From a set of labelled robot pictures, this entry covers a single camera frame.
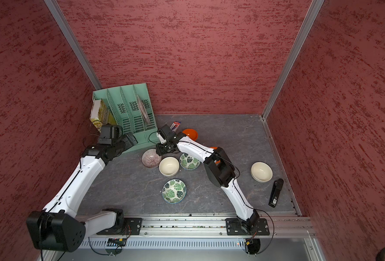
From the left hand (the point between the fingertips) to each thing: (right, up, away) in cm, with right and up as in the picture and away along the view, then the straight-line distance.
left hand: (128, 145), depth 81 cm
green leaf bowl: (+30, -12, +14) cm, 35 cm away
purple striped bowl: (+8, -10, +13) cm, 18 cm away
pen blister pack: (+19, +11, +32) cm, 39 cm away
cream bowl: (+19, -13, +11) cm, 26 cm away
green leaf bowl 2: (+23, -25, +3) cm, 34 cm away
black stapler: (+77, -25, +2) cm, 81 cm away
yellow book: (-18, +16, +6) cm, 25 cm away
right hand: (+14, -6, +12) cm, 19 cm away
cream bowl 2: (+73, -16, +9) cm, 75 cm away
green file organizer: (-13, +24, +33) cm, 43 cm away
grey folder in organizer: (+1, +20, +23) cm, 30 cm away
